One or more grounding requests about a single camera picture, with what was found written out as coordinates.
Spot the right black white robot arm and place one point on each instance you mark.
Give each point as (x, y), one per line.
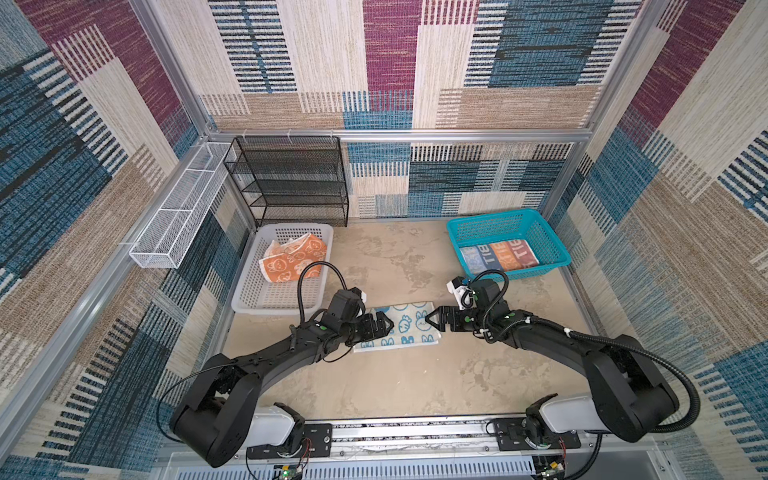
(632, 391)

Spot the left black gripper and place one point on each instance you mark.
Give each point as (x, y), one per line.
(380, 331)

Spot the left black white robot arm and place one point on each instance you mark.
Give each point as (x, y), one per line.
(219, 413)

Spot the white plastic laundry basket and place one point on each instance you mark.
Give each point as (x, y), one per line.
(269, 283)

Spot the teal plastic basket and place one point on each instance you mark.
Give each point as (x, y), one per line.
(522, 224)

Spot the teal bicycle print towel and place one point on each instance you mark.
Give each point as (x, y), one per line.
(410, 328)

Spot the black wire shelf rack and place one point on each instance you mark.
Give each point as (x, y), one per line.
(290, 179)

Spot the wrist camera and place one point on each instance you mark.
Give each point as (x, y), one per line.
(347, 304)
(474, 293)

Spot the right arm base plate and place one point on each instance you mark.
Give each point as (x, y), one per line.
(519, 433)

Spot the orange bear print towel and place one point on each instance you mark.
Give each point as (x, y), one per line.
(285, 262)

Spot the white wire mesh tray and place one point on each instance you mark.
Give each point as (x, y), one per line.
(167, 238)

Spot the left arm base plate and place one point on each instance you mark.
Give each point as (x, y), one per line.
(312, 441)

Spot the aluminium mounting rail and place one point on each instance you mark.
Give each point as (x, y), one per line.
(456, 436)

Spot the rabbit print striped towel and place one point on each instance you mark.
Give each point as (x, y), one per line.
(508, 255)

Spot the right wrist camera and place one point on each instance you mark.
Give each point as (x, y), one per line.
(474, 293)

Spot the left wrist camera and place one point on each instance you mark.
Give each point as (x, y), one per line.
(347, 304)

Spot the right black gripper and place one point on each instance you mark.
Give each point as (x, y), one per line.
(445, 313)

